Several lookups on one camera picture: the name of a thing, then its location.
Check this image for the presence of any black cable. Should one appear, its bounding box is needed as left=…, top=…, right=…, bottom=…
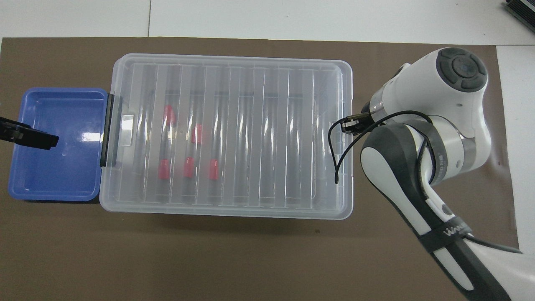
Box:
left=463, top=233, right=524, bottom=254
left=328, top=110, right=438, bottom=185

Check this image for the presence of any blue plastic tray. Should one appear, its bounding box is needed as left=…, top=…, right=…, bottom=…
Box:
left=8, top=87, right=110, bottom=203

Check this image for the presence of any clear plastic lidded box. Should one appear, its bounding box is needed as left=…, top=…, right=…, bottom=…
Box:
left=99, top=53, right=354, bottom=220

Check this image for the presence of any black ribbed box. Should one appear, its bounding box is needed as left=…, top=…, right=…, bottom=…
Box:
left=504, top=0, right=535, bottom=22

